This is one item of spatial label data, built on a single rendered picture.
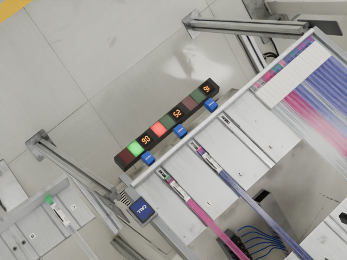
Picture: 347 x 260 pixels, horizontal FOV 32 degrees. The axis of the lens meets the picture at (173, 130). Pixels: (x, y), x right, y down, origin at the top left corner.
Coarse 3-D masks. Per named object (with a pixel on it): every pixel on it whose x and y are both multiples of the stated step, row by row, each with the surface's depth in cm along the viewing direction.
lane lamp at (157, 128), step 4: (156, 124) 155; (160, 124) 155; (152, 128) 154; (156, 128) 154; (160, 128) 154; (164, 128) 154; (156, 132) 154; (160, 132) 154; (164, 132) 154; (160, 136) 154
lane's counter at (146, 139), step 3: (144, 135) 154; (147, 135) 154; (138, 138) 153; (141, 138) 153; (144, 138) 153; (147, 138) 153; (150, 138) 153; (141, 141) 153; (144, 141) 153; (147, 141) 153; (150, 141) 153; (144, 144) 153; (147, 144) 153
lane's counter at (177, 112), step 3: (174, 108) 157; (177, 108) 157; (171, 111) 156; (174, 111) 156; (177, 111) 156; (180, 111) 156; (171, 114) 156; (174, 114) 156; (177, 114) 156; (180, 114) 156; (183, 114) 156; (174, 117) 156; (177, 117) 156; (180, 117) 156; (177, 120) 155
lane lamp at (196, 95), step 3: (195, 90) 159; (198, 90) 159; (192, 93) 158; (195, 93) 158; (198, 93) 158; (201, 93) 159; (192, 96) 158; (195, 96) 158; (198, 96) 158; (201, 96) 158; (204, 96) 158; (195, 99) 158; (198, 99) 158; (201, 99) 158; (198, 102) 158
